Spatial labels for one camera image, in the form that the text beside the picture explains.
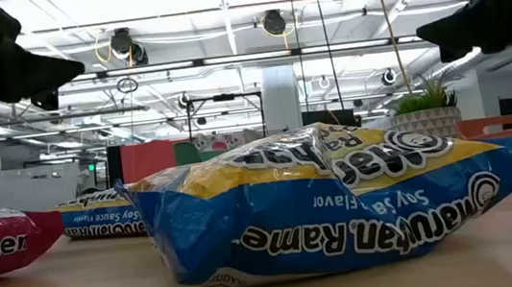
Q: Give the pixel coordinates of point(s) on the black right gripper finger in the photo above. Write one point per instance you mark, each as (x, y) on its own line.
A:
(456, 54)
(470, 27)

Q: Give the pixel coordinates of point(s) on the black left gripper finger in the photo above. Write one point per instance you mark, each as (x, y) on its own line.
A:
(35, 72)
(45, 101)

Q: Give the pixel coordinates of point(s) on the blue soy sauce ramen pack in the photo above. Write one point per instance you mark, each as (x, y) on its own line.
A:
(292, 207)
(100, 216)

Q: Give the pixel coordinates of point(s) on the tan hanging rod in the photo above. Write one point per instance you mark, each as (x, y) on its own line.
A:
(390, 26)

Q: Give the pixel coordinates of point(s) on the small black ceiling reel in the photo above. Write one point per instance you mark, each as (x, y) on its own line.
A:
(384, 79)
(183, 101)

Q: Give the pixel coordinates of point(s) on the potted plant patterned white pot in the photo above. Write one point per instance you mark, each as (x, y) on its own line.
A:
(423, 124)

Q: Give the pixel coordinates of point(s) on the red partition panel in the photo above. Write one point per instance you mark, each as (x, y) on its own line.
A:
(147, 161)

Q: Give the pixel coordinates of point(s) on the black monitor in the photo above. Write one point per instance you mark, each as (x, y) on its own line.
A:
(325, 117)

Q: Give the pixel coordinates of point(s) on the white building column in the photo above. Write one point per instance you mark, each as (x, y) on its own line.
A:
(280, 102)

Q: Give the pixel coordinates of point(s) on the black gantry frame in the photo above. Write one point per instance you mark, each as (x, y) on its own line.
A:
(224, 97)

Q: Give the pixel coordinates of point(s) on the black overhead light rail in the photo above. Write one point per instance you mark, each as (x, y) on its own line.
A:
(246, 57)

